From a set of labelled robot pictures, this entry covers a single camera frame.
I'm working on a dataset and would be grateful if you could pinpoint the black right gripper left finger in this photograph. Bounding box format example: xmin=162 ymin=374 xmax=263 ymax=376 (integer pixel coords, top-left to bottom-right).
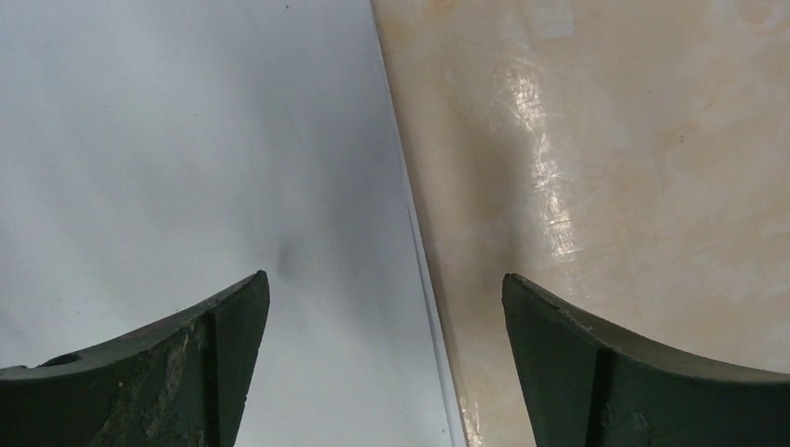
xmin=1 ymin=271 xmax=269 ymax=446

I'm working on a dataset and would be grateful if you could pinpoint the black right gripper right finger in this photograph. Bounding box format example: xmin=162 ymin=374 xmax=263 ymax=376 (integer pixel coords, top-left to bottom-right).
xmin=502 ymin=274 xmax=789 ymax=446

